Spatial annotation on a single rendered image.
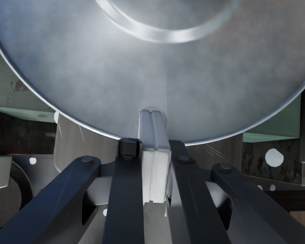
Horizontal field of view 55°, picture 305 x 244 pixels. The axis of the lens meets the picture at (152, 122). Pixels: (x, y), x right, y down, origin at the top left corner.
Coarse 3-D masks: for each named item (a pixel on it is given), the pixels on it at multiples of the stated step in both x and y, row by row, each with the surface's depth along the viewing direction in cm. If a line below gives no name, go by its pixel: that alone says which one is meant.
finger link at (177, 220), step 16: (176, 160) 14; (192, 160) 14; (176, 176) 12; (192, 176) 12; (176, 192) 12; (192, 192) 11; (208, 192) 11; (176, 208) 11; (192, 208) 10; (208, 208) 10; (176, 224) 11; (192, 224) 9; (208, 224) 9; (176, 240) 11; (192, 240) 9; (208, 240) 9; (224, 240) 9
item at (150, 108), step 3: (144, 108) 22; (147, 108) 22; (150, 108) 22; (153, 108) 22; (156, 108) 22; (150, 111) 22; (162, 111) 22; (162, 114) 22; (138, 117) 22; (162, 117) 22; (165, 117) 22; (138, 120) 22; (165, 120) 22; (138, 123) 22; (165, 123) 22; (165, 126) 22
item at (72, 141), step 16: (64, 128) 21; (80, 128) 21; (64, 144) 21; (80, 144) 21; (96, 144) 21; (112, 144) 22; (208, 144) 22; (224, 144) 22; (240, 144) 22; (64, 160) 21; (112, 160) 21; (208, 160) 22; (224, 160) 22; (240, 160) 22
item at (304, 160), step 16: (304, 96) 39; (304, 112) 39; (304, 128) 39; (256, 144) 54; (272, 144) 48; (288, 144) 43; (304, 144) 38; (256, 160) 53; (288, 160) 43; (304, 160) 38; (256, 176) 53; (272, 176) 47; (288, 176) 42; (304, 176) 39
